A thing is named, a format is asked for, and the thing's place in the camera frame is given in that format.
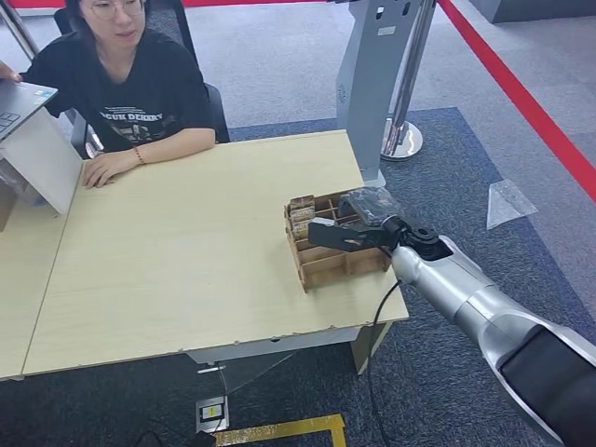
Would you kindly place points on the person's left hand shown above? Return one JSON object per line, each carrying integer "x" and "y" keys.
{"x": 109, "y": 168}

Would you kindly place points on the person's right hand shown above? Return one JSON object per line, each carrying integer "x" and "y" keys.
{"x": 8, "y": 73}

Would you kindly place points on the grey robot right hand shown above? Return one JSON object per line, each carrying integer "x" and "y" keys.
{"x": 367, "y": 237}

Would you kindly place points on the person's left forearm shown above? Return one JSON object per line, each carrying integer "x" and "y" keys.
{"x": 176, "y": 147}

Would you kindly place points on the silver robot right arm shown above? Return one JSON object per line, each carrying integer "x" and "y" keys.
{"x": 442, "y": 277}

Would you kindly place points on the wooden compartment card box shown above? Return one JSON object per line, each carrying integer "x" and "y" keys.
{"x": 326, "y": 265}

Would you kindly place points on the brown patterned card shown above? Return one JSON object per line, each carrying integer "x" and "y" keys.
{"x": 302, "y": 202}
{"x": 300, "y": 231}
{"x": 302, "y": 215}

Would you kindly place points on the person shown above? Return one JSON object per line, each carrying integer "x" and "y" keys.
{"x": 154, "y": 86}

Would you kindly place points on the person's glasses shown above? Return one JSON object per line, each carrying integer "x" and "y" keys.
{"x": 109, "y": 10}

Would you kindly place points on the grey laptop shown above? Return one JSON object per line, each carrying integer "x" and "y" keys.
{"x": 18, "y": 102}

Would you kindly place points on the grey metal pole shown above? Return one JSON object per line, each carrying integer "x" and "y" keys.
{"x": 18, "y": 28}

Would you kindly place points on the black office chair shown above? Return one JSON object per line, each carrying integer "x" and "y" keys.
{"x": 216, "y": 111}

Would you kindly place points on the grey kiosk stand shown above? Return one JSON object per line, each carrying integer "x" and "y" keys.
{"x": 373, "y": 74}

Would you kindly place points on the clear plastic bag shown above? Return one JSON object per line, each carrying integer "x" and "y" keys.
{"x": 508, "y": 203}

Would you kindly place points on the yellow floor tape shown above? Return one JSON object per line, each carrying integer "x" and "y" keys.
{"x": 279, "y": 430}

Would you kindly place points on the red barrier belt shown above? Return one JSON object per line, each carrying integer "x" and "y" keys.
{"x": 232, "y": 2}
{"x": 512, "y": 89}

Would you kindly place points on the metal floor socket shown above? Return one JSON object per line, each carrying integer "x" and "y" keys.
{"x": 212, "y": 413}

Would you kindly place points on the grey platform base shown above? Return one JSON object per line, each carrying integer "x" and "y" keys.
{"x": 530, "y": 8}

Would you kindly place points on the chrome stanchion post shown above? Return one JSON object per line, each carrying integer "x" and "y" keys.
{"x": 403, "y": 142}

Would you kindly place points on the grey desk frame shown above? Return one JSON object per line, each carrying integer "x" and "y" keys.
{"x": 279, "y": 342}

